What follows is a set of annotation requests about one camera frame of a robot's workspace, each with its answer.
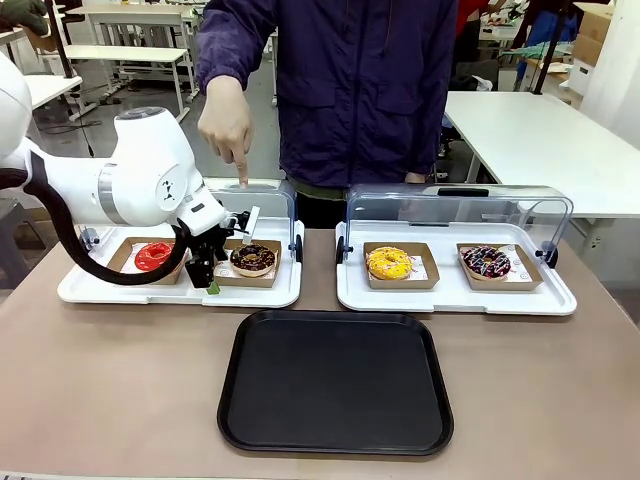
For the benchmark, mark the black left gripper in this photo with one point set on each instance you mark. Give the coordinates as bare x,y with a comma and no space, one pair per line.
200,262

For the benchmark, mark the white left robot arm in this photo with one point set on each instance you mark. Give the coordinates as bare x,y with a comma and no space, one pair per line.
145,170

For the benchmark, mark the brown cardboard donut tray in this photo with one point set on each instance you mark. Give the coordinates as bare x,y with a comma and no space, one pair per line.
525,280
120,257
250,281
400,284

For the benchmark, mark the chocolate sprinkled donut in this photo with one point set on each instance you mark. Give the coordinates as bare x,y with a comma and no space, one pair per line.
255,262

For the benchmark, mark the red glazed donut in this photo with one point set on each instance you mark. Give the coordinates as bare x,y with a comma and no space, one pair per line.
150,260

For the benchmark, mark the black plastic serving tray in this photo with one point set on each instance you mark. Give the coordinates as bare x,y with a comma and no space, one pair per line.
335,385

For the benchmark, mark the yellow sprinkled donut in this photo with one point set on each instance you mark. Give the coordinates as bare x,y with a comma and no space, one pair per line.
385,270

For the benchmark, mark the dark purple striped donut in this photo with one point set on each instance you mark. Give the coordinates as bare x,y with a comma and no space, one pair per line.
487,267

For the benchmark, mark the person's right hand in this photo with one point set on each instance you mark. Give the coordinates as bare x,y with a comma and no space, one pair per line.
225,125

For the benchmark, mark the person's left hand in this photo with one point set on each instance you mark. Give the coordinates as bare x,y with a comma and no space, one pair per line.
414,177

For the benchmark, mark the white display case base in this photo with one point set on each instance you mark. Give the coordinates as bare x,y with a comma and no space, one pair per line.
150,295
450,302

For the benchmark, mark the clear display case lid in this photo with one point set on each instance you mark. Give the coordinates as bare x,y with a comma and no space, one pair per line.
280,205
450,207

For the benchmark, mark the person in purple jacket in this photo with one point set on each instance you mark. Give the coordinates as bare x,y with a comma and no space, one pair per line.
360,90

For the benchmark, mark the white metal bench table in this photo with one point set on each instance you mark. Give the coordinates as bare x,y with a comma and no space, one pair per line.
125,54

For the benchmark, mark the small white table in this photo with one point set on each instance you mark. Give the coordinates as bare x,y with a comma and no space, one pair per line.
50,85

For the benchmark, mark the black vertical pole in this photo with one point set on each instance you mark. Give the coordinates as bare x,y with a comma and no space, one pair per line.
546,45
61,35

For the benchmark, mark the dark green coat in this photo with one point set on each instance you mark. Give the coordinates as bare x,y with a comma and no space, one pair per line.
20,12

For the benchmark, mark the large white table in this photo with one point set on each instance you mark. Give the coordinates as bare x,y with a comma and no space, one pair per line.
540,145

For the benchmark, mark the person in red top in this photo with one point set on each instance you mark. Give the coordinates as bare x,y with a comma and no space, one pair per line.
467,20

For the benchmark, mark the white storage box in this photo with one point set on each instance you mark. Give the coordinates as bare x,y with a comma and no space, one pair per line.
580,75

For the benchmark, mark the brown cardboard box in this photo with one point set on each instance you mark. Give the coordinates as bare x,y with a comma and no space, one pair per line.
592,30

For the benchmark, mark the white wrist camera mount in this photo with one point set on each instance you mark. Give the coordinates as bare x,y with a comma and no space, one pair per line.
248,222

